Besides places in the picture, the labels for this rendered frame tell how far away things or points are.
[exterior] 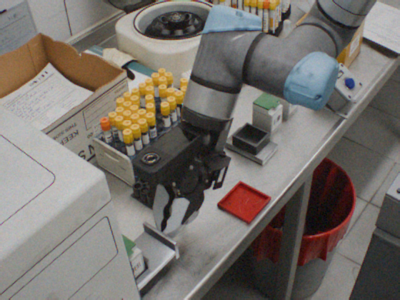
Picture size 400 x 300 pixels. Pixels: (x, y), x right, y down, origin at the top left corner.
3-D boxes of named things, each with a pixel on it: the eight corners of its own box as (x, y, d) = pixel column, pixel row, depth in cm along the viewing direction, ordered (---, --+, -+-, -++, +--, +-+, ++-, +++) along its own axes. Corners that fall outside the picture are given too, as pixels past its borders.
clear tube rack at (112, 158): (134, 188, 90) (128, 160, 85) (98, 165, 94) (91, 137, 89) (204, 128, 101) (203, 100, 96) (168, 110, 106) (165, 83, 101)
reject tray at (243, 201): (248, 224, 82) (248, 221, 82) (216, 206, 86) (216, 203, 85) (271, 200, 86) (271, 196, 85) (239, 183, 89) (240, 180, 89)
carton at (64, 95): (48, 201, 88) (24, 141, 78) (-28, 140, 102) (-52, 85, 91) (139, 129, 101) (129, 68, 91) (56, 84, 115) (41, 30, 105)
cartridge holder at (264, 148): (262, 166, 92) (263, 151, 90) (223, 146, 96) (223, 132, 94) (278, 149, 95) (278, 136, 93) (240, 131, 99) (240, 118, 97)
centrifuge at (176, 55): (186, 113, 105) (183, 64, 96) (109, 61, 121) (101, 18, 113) (263, 68, 116) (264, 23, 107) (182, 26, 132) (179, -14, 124)
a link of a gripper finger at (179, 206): (196, 242, 79) (212, 192, 76) (173, 252, 74) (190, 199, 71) (181, 233, 80) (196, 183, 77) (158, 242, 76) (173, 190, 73)
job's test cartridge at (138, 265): (128, 290, 69) (121, 266, 65) (106, 273, 72) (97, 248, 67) (146, 272, 72) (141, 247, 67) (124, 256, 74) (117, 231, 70)
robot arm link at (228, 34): (256, 17, 61) (200, -1, 64) (232, 97, 64) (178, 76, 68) (276, 21, 68) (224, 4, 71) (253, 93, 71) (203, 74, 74)
